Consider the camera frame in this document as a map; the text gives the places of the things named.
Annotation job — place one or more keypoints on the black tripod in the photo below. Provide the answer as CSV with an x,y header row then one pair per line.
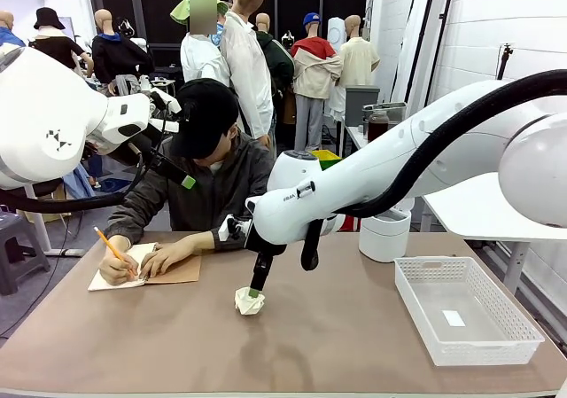
x,y
504,61

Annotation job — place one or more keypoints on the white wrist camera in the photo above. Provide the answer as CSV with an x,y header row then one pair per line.
x,y
235,228
166,99

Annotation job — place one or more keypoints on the white side table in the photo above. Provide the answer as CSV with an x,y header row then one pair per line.
x,y
465,220

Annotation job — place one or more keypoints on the white sticker label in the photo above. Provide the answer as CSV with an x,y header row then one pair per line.
x,y
453,318

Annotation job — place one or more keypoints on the black baseball cap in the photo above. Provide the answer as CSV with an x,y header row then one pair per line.
x,y
204,114

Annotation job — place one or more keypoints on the person's left hand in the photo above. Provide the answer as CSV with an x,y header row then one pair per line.
x,y
170,256

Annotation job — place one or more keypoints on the standing person in grey trousers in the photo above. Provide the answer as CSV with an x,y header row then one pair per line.
x,y
248,70

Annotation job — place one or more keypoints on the yellow recycling bin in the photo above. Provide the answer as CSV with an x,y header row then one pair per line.
x,y
325,154

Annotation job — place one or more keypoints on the black leaning pole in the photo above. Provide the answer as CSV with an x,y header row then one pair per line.
x,y
432,39

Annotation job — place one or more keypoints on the spiral notebook brown cover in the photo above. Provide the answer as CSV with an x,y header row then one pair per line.
x,y
181,271

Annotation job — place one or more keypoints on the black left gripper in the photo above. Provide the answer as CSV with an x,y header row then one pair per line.
x,y
142,147

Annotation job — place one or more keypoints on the mannequin cream shirt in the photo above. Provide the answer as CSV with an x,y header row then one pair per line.
x,y
359,61

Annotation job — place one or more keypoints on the brown glass jar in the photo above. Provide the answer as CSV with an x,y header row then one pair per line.
x,y
378,127

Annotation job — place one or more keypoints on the green checkered sun hat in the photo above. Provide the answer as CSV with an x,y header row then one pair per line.
x,y
186,3

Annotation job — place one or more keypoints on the white lidded trash bin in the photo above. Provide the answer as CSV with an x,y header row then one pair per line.
x,y
383,243

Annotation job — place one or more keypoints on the mannequin black sweater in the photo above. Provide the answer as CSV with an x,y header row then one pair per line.
x,y
119,56

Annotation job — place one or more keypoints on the white perforated plastic basket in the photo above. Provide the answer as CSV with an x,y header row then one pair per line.
x,y
469,349

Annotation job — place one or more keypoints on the person's head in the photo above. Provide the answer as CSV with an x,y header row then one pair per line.
x,y
226,147

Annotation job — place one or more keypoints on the white shirt figure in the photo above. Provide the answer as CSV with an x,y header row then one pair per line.
x,y
201,61

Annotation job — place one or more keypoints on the grey box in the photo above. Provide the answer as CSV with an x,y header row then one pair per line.
x,y
361,105

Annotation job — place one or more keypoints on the mannequin black top white scarf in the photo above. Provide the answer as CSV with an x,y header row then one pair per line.
x,y
57,48

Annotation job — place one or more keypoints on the grey plastic stool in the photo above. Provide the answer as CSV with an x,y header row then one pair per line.
x,y
22,238

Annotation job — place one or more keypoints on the person's left forearm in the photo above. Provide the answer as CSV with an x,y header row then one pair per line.
x,y
212,238

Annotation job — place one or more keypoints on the yellow pencil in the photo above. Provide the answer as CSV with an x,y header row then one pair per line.
x,y
108,243

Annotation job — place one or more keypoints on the mannequin dark green hoodie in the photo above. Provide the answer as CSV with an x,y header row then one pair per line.
x,y
279,61

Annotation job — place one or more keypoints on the black bucket hat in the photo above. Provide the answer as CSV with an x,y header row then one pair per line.
x,y
48,19

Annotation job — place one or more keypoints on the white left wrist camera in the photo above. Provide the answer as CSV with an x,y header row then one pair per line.
x,y
166,99

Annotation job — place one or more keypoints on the dark grey jacket torso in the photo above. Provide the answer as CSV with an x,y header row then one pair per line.
x,y
221,194

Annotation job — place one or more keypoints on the blue cap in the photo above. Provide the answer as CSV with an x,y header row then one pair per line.
x,y
312,18

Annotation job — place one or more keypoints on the small white table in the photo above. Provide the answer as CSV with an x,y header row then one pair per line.
x,y
354,134

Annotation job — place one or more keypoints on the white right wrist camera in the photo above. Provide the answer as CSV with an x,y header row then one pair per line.
x,y
235,228

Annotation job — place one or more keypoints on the mannequin blue shirt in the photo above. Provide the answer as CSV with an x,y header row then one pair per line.
x,y
9,34

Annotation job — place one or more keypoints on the white paper ball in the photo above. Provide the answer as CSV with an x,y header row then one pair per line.
x,y
249,302

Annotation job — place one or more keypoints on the person's right hand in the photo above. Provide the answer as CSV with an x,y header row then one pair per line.
x,y
115,267

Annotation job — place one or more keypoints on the mannequin red beige jacket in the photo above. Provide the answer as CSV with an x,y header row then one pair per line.
x,y
314,70

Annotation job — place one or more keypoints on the white desk leg frame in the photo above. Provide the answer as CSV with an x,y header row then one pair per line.
x,y
42,229

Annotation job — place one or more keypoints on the person's right forearm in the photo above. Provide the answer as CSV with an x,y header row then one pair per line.
x,y
128,220

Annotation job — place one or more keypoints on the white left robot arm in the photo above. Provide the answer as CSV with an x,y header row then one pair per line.
x,y
44,119

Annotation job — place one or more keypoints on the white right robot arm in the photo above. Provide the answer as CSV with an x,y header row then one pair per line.
x,y
376,172

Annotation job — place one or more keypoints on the blue cloth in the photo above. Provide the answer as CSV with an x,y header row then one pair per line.
x,y
82,185

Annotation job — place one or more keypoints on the metal container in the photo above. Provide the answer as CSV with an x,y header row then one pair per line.
x,y
390,109

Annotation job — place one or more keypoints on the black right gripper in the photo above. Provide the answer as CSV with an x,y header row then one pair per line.
x,y
266,248

